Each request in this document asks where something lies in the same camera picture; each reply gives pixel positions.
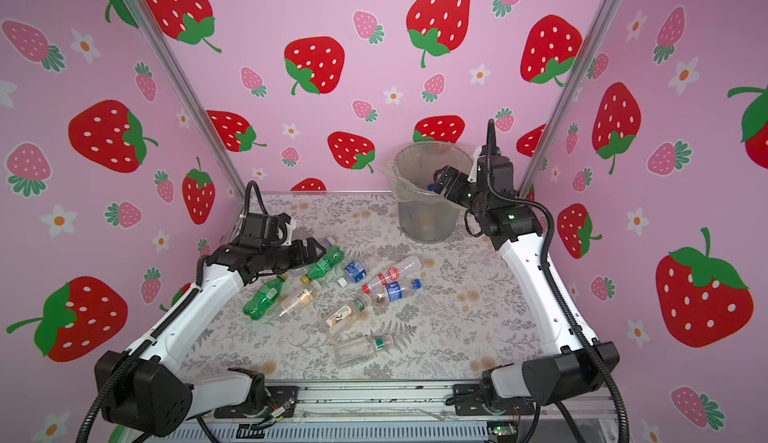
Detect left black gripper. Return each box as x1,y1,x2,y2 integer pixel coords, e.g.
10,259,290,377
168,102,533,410
263,237,326,273

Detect clear bottle green neck label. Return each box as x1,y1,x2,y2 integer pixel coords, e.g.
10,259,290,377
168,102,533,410
334,334,394,368

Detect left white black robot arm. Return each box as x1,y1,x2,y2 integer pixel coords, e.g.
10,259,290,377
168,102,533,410
77,238,326,442

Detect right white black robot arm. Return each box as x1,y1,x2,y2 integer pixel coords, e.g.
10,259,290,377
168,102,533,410
433,157,627,417

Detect translucent grey waste bin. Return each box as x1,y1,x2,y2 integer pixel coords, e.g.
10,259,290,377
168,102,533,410
382,141,473,243

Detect clear bottle white cap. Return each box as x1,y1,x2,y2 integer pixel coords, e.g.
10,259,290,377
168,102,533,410
318,237,336,250

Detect green bottle yellow cap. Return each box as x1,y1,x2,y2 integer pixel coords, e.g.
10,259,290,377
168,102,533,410
300,245,345,284

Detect clear bottle blue label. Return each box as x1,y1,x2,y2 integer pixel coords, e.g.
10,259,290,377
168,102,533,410
336,254,376,288

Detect clear bottle yellow label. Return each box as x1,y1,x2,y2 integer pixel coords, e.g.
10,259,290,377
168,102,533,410
278,281,322,321

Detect clear bottle crane label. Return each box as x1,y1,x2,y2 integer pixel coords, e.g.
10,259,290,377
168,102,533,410
322,293,372,341

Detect white bottle red cap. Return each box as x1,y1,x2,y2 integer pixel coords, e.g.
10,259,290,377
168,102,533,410
362,255,422,294

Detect clear bottle blue cap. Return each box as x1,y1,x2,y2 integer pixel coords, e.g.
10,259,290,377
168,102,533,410
373,279,422,306

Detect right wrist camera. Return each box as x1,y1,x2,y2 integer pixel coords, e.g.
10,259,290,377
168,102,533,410
472,145,518,198

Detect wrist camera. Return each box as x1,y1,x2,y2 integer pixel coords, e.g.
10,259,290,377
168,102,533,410
472,145,518,198
236,213,293,247

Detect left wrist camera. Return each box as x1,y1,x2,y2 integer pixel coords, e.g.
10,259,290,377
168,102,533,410
236,213,293,247

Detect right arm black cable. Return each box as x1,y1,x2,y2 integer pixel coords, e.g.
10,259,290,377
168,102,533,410
482,118,631,443

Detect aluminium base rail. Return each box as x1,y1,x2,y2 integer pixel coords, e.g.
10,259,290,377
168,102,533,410
116,379,631,443

